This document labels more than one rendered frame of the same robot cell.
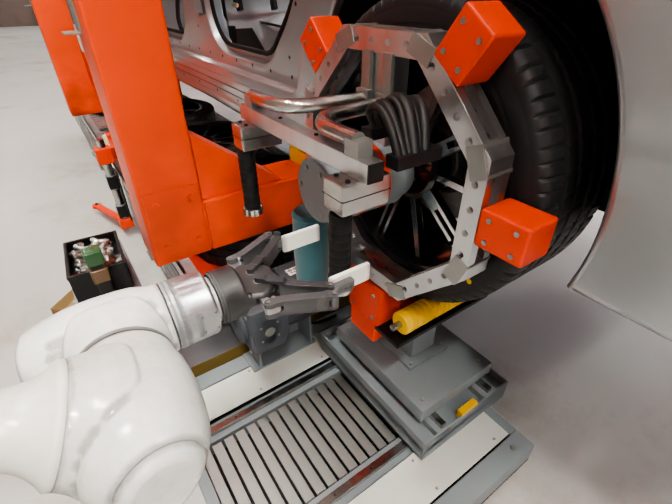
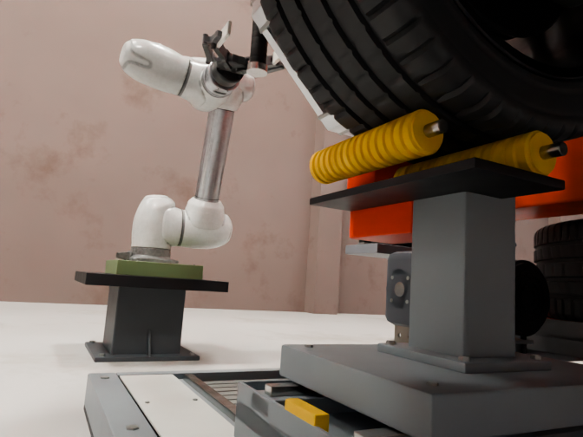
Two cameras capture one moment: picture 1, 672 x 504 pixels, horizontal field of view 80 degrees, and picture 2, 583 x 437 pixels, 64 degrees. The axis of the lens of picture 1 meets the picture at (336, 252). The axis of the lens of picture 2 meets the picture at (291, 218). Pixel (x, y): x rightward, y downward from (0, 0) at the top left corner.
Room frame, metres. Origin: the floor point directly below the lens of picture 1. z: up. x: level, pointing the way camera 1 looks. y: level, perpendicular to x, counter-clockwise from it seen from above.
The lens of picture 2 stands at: (0.75, -0.92, 0.31)
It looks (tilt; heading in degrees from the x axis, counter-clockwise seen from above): 8 degrees up; 98
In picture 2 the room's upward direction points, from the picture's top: 4 degrees clockwise
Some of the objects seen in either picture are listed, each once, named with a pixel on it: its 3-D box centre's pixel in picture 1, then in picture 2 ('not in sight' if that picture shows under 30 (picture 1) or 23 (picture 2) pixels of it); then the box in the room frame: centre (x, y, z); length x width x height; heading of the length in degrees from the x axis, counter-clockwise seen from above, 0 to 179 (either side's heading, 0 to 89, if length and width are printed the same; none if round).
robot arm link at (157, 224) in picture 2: not in sight; (156, 222); (-0.04, 0.87, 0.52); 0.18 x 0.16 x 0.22; 30
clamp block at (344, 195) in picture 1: (356, 188); not in sight; (0.55, -0.03, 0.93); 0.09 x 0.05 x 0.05; 125
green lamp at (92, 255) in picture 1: (93, 256); not in sight; (0.80, 0.58, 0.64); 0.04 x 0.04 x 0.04; 35
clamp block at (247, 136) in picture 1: (257, 132); not in sight; (0.83, 0.16, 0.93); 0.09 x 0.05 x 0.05; 125
